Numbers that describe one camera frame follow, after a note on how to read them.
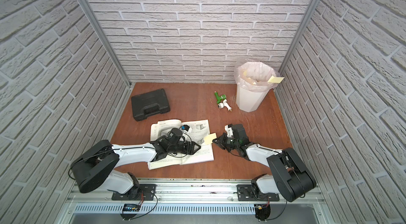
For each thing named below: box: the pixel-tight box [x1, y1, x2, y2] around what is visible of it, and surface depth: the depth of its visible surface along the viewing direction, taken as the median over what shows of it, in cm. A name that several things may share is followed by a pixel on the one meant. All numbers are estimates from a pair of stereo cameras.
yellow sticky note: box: [204, 132, 218, 145], surface depth 89 cm
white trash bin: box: [235, 85, 271, 113], surface depth 94 cm
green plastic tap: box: [214, 90, 227, 105], surface depth 112 cm
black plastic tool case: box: [131, 88, 171, 122], surface depth 102 cm
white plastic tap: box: [217, 98, 233, 112], surface depth 106 cm
